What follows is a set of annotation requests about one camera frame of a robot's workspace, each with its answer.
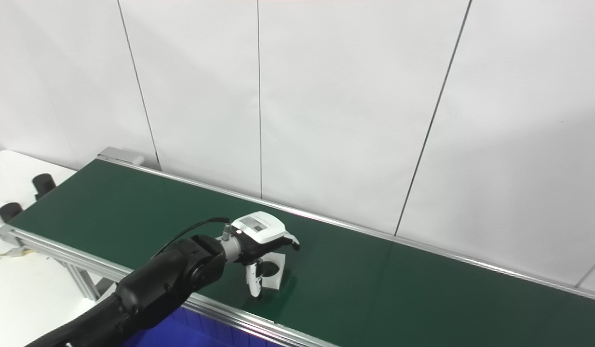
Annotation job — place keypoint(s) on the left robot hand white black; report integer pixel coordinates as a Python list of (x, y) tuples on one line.
[(259, 226)]

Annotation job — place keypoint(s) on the white square part round hole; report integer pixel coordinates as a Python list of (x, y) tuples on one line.
[(277, 277)]

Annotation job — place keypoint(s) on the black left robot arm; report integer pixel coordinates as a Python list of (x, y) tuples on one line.
[(153, 284)]

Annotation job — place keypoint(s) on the blue plastic bin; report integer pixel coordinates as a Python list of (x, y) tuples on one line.
[(191, 332)]

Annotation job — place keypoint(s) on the grey conveyor motor housing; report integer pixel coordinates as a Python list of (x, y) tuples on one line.
[(119, 154)]

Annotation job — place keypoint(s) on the green conveyor belt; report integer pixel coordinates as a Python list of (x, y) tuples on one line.
[(423, 289), (61, 251)]

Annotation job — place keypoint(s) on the aluminium conveyor leg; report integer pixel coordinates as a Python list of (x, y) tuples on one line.
[(85, 284)]

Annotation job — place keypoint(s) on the black cylinder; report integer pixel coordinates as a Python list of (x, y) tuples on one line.
[(43, 185), (10, 212)]

